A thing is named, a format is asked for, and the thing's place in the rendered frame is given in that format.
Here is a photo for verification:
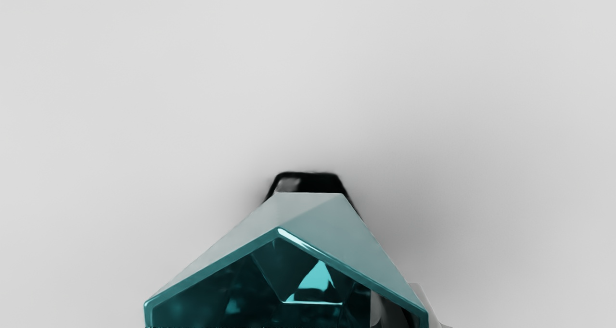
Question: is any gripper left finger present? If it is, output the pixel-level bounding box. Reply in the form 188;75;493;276
370;291;418;328

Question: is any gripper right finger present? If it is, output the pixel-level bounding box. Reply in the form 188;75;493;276
409;283;453;328

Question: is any teal faceted mug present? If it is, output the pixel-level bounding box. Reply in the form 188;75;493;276
143;192;429;328

